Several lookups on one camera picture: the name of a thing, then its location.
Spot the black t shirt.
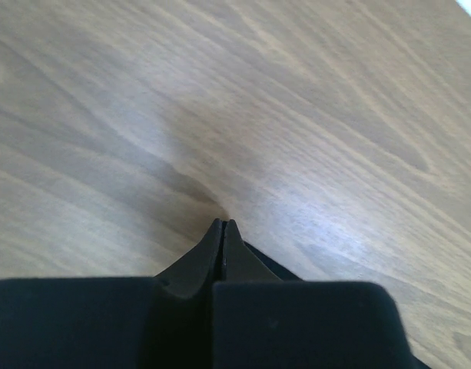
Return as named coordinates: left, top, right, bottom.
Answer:
left=244, top=241, right=301, bottom=281

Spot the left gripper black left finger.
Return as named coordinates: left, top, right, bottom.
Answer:
left=154, top=218, right=224, bottom=299

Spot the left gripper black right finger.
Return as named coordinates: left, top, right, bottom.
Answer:
left=221, top=220, right=281, bottom=283

